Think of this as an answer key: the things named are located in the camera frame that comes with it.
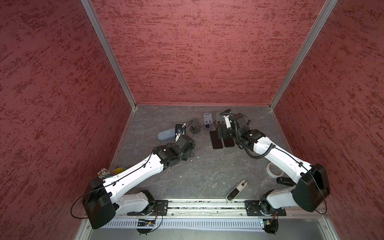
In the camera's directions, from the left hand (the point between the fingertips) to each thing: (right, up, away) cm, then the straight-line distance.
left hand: (183, 149), depth 80 cm
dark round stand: (+7, +11, +22) cm, 25 cm away
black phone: (+21, +1, +20) cm, 29 cm away
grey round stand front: (+16, +12, +27) cm, 34 cm away
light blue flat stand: (-13, +6, +20) cm, 25 cm away
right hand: (+23, +11, +4) cm, 26 cm away
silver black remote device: (+26, -22, -6) cm, 34 cm away
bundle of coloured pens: (-36, -9, -12) cm, 39 cm away
